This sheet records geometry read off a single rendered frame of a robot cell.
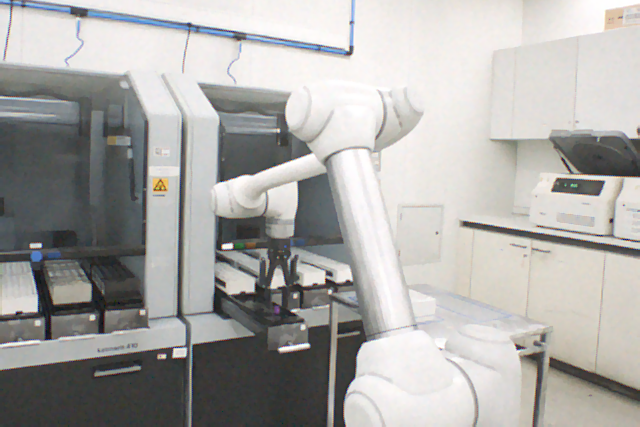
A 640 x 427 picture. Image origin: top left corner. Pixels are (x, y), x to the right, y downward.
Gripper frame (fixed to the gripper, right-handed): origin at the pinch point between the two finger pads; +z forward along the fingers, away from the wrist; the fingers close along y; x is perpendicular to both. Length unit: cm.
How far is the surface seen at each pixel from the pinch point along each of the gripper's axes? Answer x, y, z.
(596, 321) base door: -22, -226, 46
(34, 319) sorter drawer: -19, 70, 4
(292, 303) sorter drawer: -18.6, -16.1, 8.5
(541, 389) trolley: 53, -65, 22
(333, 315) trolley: -5.0, -25.5, 10.3
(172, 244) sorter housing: -27.9, 26.4, -14.0
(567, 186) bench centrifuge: -51, -230, -33
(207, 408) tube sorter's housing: -18.2, 16.0, 42.3
